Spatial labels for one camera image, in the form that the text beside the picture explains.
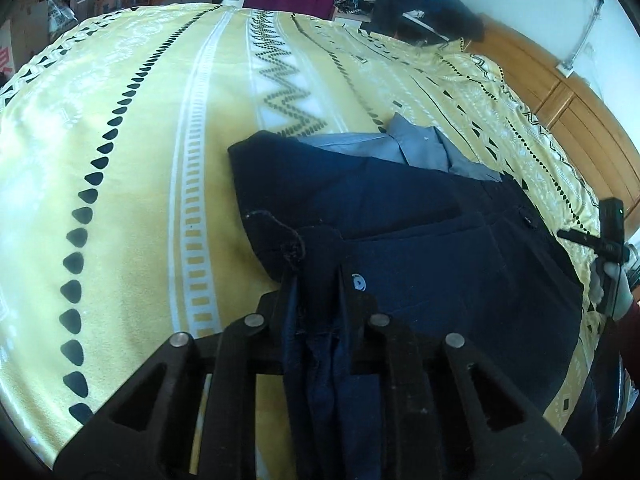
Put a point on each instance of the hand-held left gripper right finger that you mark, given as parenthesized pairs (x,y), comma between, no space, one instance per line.
(362,310)

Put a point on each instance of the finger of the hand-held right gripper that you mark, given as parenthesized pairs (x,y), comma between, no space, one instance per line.
(577,236)

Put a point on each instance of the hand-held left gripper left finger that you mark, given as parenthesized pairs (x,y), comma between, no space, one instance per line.
(270,310)

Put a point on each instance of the navy pants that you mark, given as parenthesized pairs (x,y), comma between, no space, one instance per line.
(425,260)

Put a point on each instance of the dark blue clothes pile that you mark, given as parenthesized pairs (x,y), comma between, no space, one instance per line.
(440,5)

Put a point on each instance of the person's right hand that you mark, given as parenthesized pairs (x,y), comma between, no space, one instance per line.
(625,300)

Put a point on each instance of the wooden headboard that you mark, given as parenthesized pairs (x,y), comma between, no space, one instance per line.
(575,110)

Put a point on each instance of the grey-blue shirt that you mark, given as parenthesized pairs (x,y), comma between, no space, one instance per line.
(420,150)

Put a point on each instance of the yellow patterned blanket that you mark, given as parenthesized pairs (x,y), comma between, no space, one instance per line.
(150,135)

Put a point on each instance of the printed plastic bag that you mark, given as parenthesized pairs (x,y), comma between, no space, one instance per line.
(62,15)

